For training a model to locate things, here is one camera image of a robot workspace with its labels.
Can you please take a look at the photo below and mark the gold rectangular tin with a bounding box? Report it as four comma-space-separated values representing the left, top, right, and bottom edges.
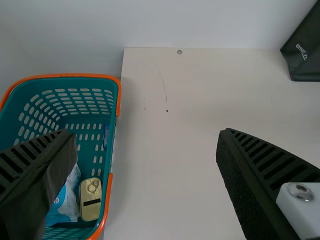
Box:
79, 177, 103, 222

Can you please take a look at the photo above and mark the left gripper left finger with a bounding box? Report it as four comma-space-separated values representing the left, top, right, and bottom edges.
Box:
0, 128, 78, 240

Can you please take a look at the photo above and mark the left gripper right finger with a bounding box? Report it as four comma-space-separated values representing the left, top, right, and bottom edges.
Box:
215, 127, 320, 240

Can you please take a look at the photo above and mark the teal shopping basket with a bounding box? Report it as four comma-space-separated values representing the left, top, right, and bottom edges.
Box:
0, 73, 122, 240

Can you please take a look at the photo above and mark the white blue wet wipes pack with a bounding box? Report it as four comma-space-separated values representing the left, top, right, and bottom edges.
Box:
46, 163, 82, 227

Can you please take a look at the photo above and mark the dark grey bag with straps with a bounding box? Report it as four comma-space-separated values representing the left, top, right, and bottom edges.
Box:
279, 0, 320, 82

